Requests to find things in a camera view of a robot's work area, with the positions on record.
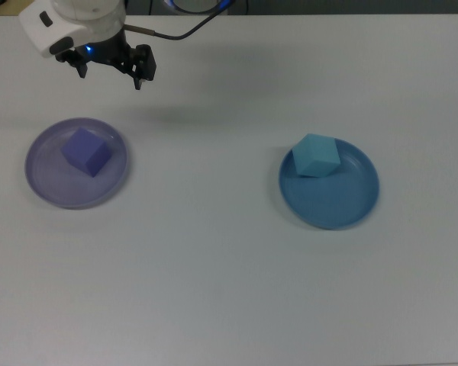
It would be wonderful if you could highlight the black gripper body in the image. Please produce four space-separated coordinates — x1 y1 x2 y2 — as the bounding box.
75 32 132 72

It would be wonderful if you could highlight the purple cube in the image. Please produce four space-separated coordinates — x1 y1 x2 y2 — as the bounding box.
60 127 114 179

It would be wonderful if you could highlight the purple plate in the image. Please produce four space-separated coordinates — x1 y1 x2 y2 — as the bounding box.
24 117 129 210

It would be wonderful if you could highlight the cyan cube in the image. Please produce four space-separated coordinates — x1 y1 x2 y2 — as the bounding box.
291 133 342 179

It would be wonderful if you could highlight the blue plate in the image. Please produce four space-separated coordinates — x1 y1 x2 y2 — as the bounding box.
278 136 381 231

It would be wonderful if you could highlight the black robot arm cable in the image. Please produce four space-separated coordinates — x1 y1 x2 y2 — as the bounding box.
122 0 230 41

